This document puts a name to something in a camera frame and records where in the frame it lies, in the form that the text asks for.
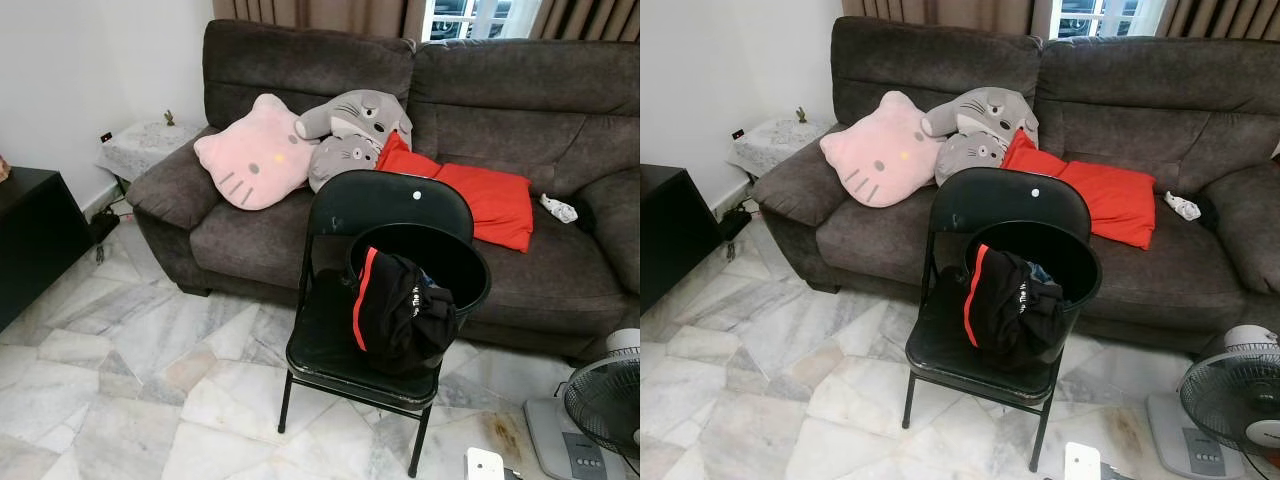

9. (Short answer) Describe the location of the black round basket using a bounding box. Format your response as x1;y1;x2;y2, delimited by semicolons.
347;222;492;341
963;220;1103;336

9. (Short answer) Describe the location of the small grey totoro plush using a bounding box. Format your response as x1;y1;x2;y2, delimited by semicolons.
935;132;1011;188
308;135;381;194

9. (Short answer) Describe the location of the red cushion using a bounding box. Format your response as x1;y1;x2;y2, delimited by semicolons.
1000;128;1159;251
375;130;534;254

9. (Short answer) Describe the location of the pink hello kitty cushion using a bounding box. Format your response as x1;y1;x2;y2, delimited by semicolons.
820;90;946;209
193;93;319;212

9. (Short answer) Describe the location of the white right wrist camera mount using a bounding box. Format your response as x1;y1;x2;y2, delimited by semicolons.
465;448;506;480
1063;442;1103;480

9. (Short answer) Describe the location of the dark brown fabric sofa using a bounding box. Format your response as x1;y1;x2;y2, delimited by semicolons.
127;18;641;361
752;15;1280;356

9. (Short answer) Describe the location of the black television console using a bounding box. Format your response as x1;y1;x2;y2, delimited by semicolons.
0;167;96;331
640;163;723;313

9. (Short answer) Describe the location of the white framed window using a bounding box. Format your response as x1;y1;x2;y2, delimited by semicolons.
425;0;541;41
1048;0;1169;39

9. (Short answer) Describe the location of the brown curtain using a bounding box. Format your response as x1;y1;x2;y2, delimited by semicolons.
212;0;433;41
842;0;1053;39
1155;0;1280;39
528;0;641;43

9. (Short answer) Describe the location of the black folding chair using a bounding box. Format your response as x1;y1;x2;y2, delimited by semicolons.
900;166;1094;473
277;169;476;478

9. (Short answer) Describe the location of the large grey totoro plush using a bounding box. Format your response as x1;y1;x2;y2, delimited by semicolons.
295;89;414;151
922;87;1041;151

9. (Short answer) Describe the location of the black garment with red stripe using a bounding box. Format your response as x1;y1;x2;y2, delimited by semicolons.
963;243;1069;373
350;247;459;376

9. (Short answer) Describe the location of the grey standing fan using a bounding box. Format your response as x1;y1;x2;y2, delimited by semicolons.
523;328;641;480
1145;324;1280;480

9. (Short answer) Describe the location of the lace covered side table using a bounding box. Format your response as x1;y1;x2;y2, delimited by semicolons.
727;118;836;181
95;120;206;186

